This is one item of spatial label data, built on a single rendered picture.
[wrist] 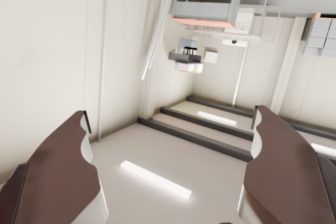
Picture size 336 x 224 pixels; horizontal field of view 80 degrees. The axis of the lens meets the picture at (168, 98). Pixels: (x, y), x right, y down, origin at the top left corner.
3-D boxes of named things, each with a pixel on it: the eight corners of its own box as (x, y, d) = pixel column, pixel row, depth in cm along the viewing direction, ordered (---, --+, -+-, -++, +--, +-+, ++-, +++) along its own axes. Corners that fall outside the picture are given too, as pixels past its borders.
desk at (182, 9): (174, -16, 473) (170, 18, 492) (237, -16, 412) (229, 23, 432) (187, -7, 539) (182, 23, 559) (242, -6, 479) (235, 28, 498)
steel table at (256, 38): (190, -5, 558) (184, 33, 583) (268, -3, 473) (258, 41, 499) (199, 2, 621) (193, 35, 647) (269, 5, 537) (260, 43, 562)
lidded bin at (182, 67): (178, 62, 593) (177, 70, 599) (189, 64, 577) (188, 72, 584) (184, 62, 630) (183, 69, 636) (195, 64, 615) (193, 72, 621)
